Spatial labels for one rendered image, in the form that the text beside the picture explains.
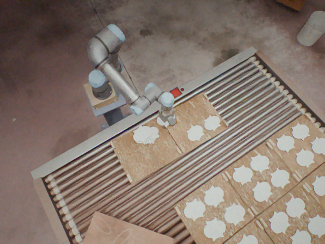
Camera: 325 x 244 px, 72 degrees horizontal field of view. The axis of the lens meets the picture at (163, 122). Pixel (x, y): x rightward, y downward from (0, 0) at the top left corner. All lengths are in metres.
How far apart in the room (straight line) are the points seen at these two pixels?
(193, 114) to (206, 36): 1.96
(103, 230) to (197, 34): 2.84
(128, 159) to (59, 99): 1.70
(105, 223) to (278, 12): 3.76
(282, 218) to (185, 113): 0.96
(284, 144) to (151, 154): 0.98
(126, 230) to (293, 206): 1.10
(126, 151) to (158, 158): 0.24
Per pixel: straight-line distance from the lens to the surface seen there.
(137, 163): 1.63
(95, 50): 1.29
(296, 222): 1.83
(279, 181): 1.80
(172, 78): 3.03
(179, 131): 1.70
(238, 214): 1.66
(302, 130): 2.01
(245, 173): 1.71
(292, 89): 2.13
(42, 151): 2.92
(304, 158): 1.93
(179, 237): 1.61
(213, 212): 1.63
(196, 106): 1.80
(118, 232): 1.50
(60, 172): 1.77
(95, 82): 1.66
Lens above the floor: 2.52
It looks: 67 degrees down
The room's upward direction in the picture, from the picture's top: 3 degrees clockwise
